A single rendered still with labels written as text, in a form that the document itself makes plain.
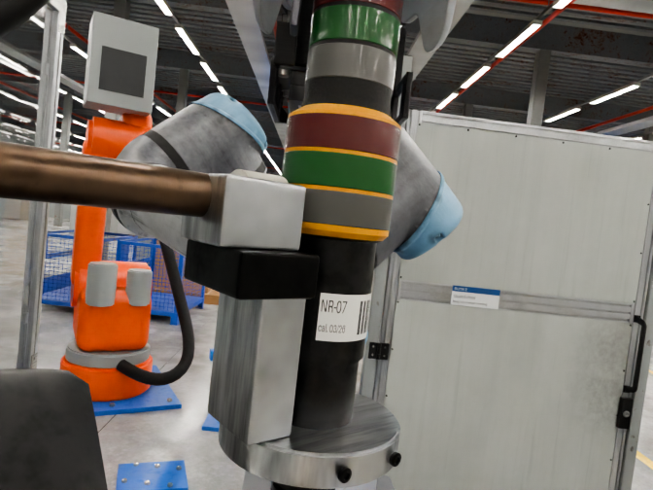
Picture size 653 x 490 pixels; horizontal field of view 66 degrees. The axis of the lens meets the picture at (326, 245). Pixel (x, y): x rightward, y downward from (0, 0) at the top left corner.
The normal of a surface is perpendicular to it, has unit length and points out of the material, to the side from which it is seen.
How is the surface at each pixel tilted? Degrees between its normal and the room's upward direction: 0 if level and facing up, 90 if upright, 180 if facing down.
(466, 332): 90
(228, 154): 97
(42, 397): 34
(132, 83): 90
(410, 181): 71
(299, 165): 90
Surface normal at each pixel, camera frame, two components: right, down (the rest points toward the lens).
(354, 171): 0.22, 0.07
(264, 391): 0.62, 0.11
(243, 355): -0.77, -0.05
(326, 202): -0.17, 0.04
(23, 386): 0.58, -0.76
